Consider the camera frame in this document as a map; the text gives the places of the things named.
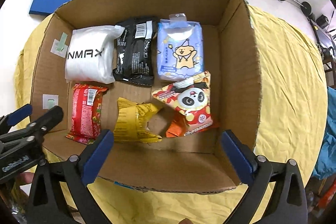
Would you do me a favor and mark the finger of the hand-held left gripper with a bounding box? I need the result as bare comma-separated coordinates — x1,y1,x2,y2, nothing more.
0,104,33,135
10,105,64,142

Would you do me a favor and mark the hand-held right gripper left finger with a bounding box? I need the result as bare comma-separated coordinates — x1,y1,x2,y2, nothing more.
25,129,114,224

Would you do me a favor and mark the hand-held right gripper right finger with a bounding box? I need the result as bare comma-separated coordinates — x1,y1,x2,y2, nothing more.
220,130,308,224

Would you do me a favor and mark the red snack packet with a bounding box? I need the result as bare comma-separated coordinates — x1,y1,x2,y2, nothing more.
66,83,109,144

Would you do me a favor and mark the yellow snack packet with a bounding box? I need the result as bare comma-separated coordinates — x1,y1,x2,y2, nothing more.
113,97,164,143

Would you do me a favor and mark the cardboard box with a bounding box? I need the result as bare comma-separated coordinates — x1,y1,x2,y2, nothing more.
29,0,263,194

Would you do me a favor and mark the white soft packet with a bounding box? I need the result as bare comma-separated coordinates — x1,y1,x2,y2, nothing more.
64,25,124,84

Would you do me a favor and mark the orange panda snack packet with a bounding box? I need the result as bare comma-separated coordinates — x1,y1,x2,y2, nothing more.
151,70,219,138

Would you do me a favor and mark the black snack packet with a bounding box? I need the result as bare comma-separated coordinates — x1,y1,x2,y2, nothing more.
113,16,158,86

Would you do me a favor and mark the blue tissue packet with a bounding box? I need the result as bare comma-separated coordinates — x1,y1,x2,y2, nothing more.
157,13,205,83

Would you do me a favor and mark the person's left hand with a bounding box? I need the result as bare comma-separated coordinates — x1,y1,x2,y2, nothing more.
20,172,35,186

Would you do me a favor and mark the yellow tablecloth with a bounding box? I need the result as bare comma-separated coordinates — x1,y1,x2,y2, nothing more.
13,6,328,224

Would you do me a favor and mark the teal blanket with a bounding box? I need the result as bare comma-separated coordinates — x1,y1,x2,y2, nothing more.
314,86,336,180

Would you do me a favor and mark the black bag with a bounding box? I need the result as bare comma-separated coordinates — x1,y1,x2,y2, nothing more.
316,15,330,29

